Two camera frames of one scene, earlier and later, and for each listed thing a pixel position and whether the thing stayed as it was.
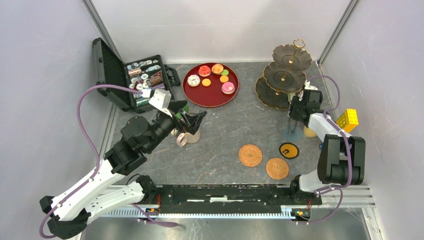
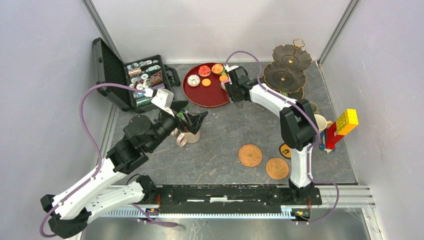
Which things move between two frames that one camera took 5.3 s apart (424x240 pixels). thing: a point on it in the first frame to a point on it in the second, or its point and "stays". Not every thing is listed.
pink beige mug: x=185 y=137 stays
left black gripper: x=192 y=122 stays
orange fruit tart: x=217 y=69 stays
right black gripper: x=295 y=103 to x=233 y=98
